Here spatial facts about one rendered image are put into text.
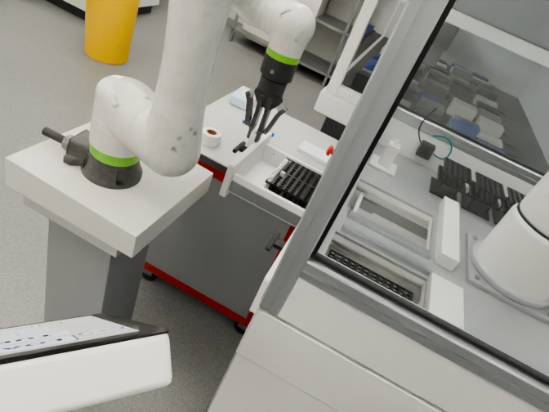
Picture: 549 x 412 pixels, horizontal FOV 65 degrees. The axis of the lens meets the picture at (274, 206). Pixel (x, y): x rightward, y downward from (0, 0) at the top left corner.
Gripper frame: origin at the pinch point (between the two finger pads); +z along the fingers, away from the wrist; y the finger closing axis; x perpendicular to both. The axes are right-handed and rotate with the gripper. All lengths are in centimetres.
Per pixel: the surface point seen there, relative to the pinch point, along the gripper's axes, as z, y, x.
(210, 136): 13.2, 17.7, -12.4
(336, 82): -3, -7, -77
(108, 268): 31, 14, 42
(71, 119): 94, 138, -88
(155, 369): -25, -23, 92
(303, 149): 15.5, -9.8, -41.6
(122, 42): 74, 175, -184
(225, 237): 46.3, -0.7, -8.1
